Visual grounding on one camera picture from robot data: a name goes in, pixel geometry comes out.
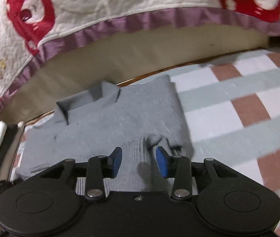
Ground grey polo sweater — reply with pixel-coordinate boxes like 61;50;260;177
16;75;193;192

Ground checkered pink white blanket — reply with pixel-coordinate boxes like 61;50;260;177
8;46;280;237

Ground beige mattress side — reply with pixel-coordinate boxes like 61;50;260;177
0;24;269;124

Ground white quilt with red hearts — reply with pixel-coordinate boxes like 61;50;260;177
0;0;280;111

